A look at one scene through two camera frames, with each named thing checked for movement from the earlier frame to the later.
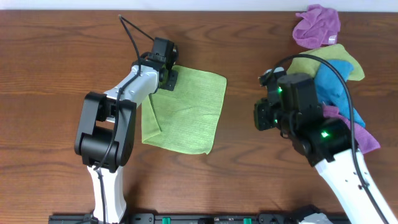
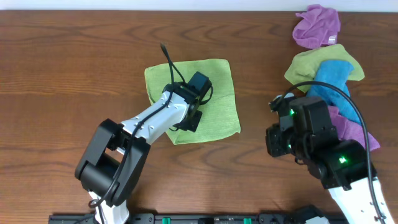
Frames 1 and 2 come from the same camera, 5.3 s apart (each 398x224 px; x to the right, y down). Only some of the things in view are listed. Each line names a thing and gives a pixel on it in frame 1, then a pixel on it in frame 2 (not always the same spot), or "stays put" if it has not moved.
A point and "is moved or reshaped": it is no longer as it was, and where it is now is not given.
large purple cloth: (363, 140) stays put
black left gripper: (171, 84) → (193, 126)
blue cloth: (332, 89) stays put
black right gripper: (261, 107) → (274, 149)
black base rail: (311, 218) stays put
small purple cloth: (318, 27) stays put
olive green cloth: (309, 62) stays put
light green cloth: (186, 118) is moved or reshaped
